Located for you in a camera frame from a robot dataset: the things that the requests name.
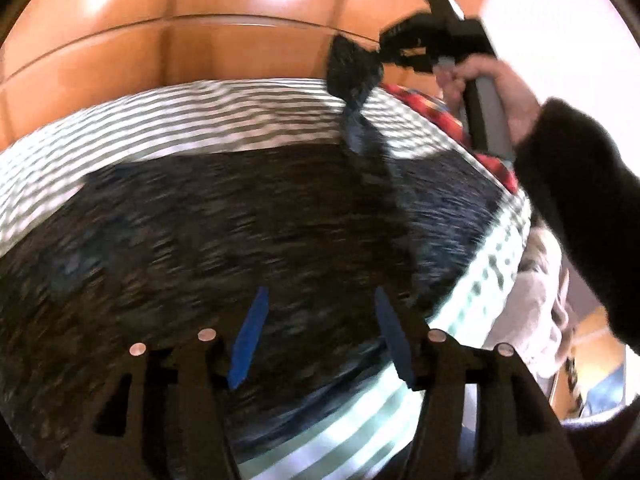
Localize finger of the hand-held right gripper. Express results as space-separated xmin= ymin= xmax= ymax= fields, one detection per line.
xmin=378 ymin=12 xmax=437 ymax=74

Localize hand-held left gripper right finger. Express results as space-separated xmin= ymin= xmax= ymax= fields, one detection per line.
xmin=374 ymin=286 xmax=587 ymax=480

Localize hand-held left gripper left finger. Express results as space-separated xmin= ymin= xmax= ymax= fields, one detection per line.
xmin=47 ymin=286 xmax=271 ymax=480

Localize dark leaf print pants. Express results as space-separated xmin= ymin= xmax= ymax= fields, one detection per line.
xmin=0 ymin=34 xmax=507 ymax=467

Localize person's right forearm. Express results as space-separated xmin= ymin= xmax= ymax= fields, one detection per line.
xmin=512 ymin=97 xmax=640 ymax=347

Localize person's right hand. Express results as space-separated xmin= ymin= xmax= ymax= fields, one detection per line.
xmin=434 ymin=54 xmax=544 ymax=144

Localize red plaid cloth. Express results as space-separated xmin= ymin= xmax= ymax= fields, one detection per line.
xmin=382 ymin=84 xmax=521 ymax=194

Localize white cloth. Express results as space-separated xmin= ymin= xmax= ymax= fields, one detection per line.
xmin=492 ymin=230 xmax=572 ymax=380

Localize wooden wardrobe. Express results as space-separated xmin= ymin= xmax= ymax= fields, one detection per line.
xmin=0 ymin=0 xmax=507 ymax=155

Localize bed with green checked sheet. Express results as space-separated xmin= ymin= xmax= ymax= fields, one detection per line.
xmin=0 ymin=78 xmax=534 ymax=480

